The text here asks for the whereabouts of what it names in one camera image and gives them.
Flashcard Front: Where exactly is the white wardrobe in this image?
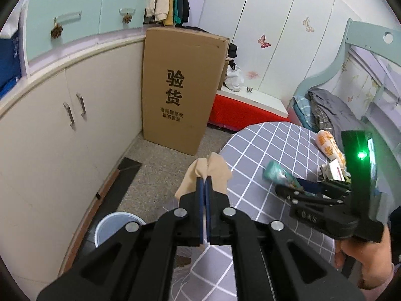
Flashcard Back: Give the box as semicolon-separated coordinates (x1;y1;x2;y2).
188;0;349;118

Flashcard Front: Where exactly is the dark hanging jacket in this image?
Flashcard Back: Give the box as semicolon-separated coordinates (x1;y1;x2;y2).
179;0;191;26

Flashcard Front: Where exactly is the cream low cabinet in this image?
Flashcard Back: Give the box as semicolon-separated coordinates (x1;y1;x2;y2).
0;34;148;289

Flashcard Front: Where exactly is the blue shopping bag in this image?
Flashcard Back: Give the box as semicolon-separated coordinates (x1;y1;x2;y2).
0;34;23;98

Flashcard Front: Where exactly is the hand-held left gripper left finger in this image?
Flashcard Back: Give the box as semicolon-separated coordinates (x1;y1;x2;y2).
38;177;206;301

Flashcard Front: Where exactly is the teal snack packet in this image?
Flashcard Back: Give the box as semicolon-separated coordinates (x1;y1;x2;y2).
263;161;302;190

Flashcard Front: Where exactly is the grey checked tablecloth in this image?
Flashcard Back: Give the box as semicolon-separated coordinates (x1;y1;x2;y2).
175;122;390;301

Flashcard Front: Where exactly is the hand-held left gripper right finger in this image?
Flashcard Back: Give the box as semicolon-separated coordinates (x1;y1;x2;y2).
205;177;367;301

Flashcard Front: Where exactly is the grey quilt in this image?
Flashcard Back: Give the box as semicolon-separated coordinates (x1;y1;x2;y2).
309;88;361;139

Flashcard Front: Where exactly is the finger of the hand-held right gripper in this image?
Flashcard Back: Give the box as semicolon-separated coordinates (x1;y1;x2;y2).
296;178;352;195
276;186;350;204

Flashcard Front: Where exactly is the black floor mat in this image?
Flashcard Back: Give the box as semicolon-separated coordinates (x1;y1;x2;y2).
95;158;142;215

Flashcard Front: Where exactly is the small white red box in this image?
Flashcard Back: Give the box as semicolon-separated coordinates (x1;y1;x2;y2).
323;160;349;181

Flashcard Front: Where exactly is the person's right forearm pink sleeve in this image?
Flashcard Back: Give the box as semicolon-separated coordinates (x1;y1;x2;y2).
360;265;400;301

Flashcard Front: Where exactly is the tan stocking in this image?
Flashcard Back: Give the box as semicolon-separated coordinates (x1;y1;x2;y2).
175;152;232;202

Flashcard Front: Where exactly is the white plastic bag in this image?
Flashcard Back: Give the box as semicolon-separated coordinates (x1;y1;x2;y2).
226;67;245;92

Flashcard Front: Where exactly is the blue plaid pillow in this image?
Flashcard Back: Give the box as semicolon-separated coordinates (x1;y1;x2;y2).
293;96;318;132

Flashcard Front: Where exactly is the small teal drawer unit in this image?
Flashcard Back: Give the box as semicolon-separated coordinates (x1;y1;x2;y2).
98;0;148;35

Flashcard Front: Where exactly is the large teal drawer unit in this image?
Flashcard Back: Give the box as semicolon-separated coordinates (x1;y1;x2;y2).
25;0;104;62

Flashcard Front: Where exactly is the person's right hand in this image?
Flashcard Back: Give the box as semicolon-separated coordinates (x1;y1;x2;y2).
334;226;394;290

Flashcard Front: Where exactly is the red bench with white top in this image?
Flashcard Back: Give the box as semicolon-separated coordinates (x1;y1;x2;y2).
208;86;289;131

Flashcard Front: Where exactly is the teal bunk bed frame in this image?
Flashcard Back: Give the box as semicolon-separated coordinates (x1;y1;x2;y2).
294;19;401;170

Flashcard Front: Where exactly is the blue plastic bucket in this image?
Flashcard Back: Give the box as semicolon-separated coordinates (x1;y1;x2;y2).
94;212;146;248

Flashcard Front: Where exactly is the orange snack bag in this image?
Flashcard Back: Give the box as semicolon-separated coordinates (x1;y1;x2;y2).
316;130;347;167

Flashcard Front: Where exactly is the tall cardboard box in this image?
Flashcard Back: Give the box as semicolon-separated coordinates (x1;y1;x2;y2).
142;27;230;156

